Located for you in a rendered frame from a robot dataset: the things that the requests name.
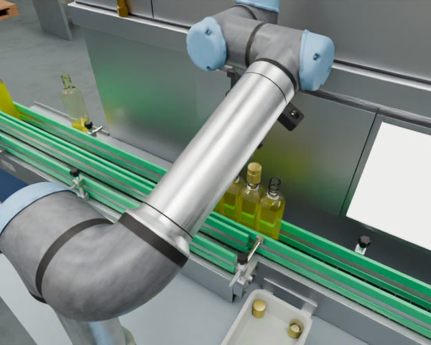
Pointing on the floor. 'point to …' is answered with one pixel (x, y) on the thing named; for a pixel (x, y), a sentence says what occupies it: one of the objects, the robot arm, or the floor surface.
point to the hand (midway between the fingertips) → (256, 152)
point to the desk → (53, 18)
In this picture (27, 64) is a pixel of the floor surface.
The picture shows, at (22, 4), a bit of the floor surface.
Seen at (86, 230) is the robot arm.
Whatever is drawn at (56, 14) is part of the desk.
